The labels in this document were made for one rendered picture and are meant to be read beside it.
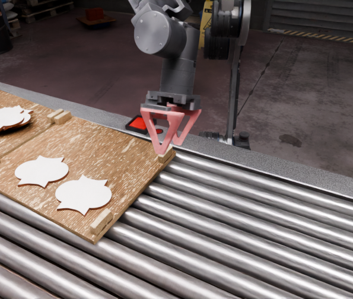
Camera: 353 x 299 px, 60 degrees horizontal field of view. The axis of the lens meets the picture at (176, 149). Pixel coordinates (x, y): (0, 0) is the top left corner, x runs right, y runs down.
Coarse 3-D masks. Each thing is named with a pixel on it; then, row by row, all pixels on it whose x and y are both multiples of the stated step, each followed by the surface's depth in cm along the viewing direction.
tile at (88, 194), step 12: (72, 180) 76; (84, 180) 76; (96, 180) 76; (60, 192) 73; (72, 192) 73; (84, 192) 73; (96, 192) 73; (108, 192) 73; (60, 204) 70; (72, 204) 70; (84, 204) 70; (96, 204) 70; (84, 216) 67
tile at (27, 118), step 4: (12, 108) 100; (16, 108) 100; (24, 112) 98; (28, 112) 98; (24, 116) 96; (28, 116) 96; (24, 120) 94; (28, 120) 94; (20, 124) 92; (24, 124) 93; (4, 128) 90
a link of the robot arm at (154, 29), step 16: (176, 0) 48; (144, 16) 42; (160, 16) 41; (176, 16) 49; (144, 32) 42; (160, 32) 41; (176, 32) 42; (144, 48) 43; (160, 48) 41; (176, 48) 44
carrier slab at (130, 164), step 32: (64, 128) 96; (96, 128) 96; (32, 160) 84; (64, 160) 84; (96, 160) 84; (128, 160) 84; (0, 192) 75; (32, 192) 74; (128, 192) 74; (64, 224) 66
